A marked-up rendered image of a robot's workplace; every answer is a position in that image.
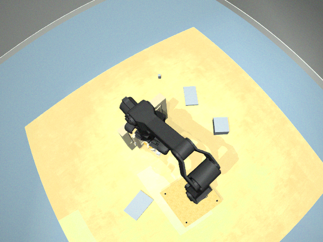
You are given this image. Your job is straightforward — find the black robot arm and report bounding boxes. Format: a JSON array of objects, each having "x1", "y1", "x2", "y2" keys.
[{"x1": 119, "y1": 96, "x2": 221, "y2": 204}]

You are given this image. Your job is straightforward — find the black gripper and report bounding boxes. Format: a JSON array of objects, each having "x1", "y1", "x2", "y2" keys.
[{"x1": 124, "y1": 122, "x2": 169, "y2": 155}]

